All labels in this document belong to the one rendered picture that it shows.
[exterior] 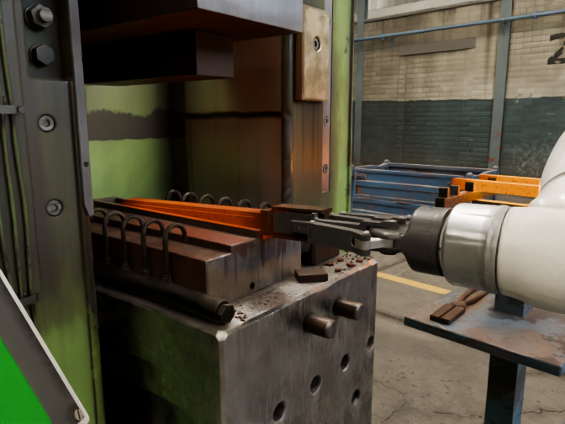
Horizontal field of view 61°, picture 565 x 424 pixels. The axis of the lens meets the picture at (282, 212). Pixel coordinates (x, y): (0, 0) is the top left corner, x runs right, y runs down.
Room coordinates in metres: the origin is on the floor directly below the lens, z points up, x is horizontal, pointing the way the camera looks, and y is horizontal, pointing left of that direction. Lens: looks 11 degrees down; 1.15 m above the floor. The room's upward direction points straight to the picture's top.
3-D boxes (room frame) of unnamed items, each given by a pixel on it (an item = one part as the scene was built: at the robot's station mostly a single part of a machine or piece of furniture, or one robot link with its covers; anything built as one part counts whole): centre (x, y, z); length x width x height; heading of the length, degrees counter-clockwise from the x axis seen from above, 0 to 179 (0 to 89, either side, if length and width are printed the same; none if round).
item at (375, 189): (4.53, -1.31, 0.36); 1.20 x 0.80 x 0.72; 50
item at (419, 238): (0.54, -0.15, 1.02); 0.09 x 0.08 x 0.07; 52
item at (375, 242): (0.52, -0.11, 1.02); 0.05 x 0.05 x 0.02; 57
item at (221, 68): (0.82, 0.21, 1.24); 0.30 x 0.07 x 0.06; 52
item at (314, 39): (0.97, -0.06, 1.27); 0.09 x 0.02 x 0.17; 142
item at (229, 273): (0.77, 0.20, 0.96); 0.42 x 0.20 x 0.09; 52
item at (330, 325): (0.62, -0.05, 0.87); 0.04 x 0.03 x 0.03; 52
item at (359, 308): (0.68, -0.10, 0.87); 0.04 x 0.03 x 0.03; 52
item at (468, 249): (0.49, -0.20, 1.02); 0.09 x 0.06 x 0.09; 142
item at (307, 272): (0.69, -0.04, 0.92); 0.04 x 0.03 x 0.01; 100
